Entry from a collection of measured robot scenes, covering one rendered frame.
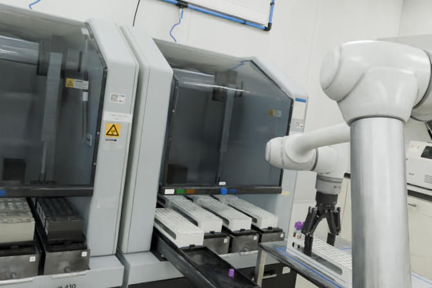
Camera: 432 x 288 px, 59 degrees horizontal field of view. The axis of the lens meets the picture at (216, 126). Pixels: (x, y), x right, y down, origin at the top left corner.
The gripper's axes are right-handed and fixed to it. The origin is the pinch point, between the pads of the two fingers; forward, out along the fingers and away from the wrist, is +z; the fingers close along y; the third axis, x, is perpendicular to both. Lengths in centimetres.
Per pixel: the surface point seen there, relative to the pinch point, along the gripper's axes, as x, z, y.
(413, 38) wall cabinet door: 123, -129, 215
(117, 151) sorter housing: 38, -25, -65
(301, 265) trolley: -1.0, 5.3, -8.5
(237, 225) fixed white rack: 34.8, 3.5, -11.7
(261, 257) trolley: 17.8, 10.1, -10.7
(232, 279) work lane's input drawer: -0.7, 6.9, -36.3
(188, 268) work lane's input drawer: 11.3, 7.8, -45.4
